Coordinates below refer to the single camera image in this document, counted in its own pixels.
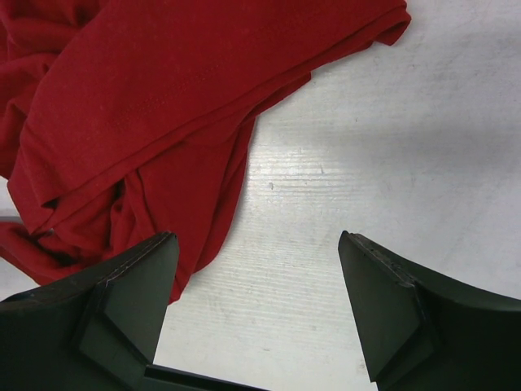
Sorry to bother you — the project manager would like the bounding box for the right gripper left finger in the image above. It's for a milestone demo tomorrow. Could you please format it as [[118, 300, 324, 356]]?
[[1, 232, 179, 390]]

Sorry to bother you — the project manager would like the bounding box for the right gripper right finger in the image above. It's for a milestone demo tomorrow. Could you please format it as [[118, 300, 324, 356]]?
[[339, 231, 520, 390]]

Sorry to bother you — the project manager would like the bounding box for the red t-shirt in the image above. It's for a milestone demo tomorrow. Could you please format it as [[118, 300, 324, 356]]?
[[1, 1, 411, 301]]

